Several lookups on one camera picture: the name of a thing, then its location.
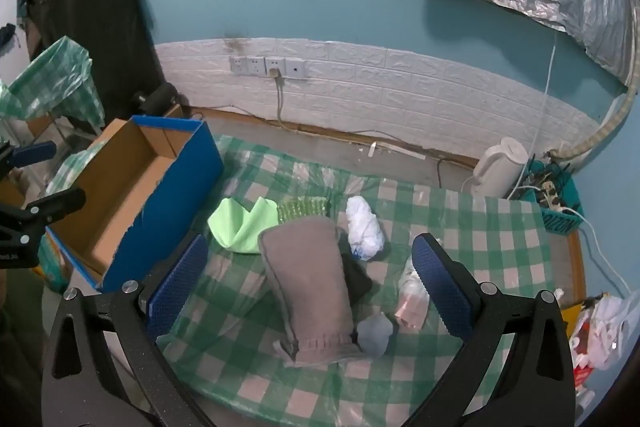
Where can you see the green checkered plastic sheet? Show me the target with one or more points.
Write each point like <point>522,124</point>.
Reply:
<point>55,82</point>

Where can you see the white electric kettle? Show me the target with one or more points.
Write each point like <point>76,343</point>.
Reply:
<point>500,167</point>

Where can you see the light blue cloth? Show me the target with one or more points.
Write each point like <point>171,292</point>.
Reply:
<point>375,332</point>

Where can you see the green checkered plastic tablecloth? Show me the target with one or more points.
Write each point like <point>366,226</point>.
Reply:
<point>300,387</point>

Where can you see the white cloth bundle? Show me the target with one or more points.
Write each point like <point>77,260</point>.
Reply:
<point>364,227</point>

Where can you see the black cylindrical object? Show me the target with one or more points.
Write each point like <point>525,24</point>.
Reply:
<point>160,97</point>

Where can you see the grey towel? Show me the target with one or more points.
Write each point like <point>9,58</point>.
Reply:
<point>310,277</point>

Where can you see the black cloth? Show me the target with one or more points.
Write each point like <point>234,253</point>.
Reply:
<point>356,279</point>

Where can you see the blue plastic basket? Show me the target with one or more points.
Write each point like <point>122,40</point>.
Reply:
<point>562,222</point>

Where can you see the light green cloth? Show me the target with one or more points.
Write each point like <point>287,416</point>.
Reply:
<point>235,227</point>

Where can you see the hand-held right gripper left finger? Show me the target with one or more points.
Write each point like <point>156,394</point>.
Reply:
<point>181,283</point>

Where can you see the white power strip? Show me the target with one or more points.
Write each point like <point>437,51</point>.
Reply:
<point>550,197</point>

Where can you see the black jacket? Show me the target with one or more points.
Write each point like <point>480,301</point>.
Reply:
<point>100,32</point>

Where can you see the blue cardboard box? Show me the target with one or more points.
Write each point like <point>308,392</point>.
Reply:
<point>120,187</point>

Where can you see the white plastic bag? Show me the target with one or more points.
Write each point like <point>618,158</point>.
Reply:
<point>607,322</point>

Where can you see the printed packet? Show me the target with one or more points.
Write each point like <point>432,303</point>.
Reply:
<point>52,267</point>

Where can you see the green glittery sponge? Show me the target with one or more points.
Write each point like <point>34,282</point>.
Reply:
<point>302,208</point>

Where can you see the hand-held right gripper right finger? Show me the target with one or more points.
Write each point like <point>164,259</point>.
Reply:
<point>441,287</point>

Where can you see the white wall socket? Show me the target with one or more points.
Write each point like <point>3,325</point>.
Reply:
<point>295,69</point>
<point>238,65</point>
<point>255,66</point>
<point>275,64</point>

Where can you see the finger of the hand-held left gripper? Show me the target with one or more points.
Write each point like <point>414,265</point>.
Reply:
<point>60,203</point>
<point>35,153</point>

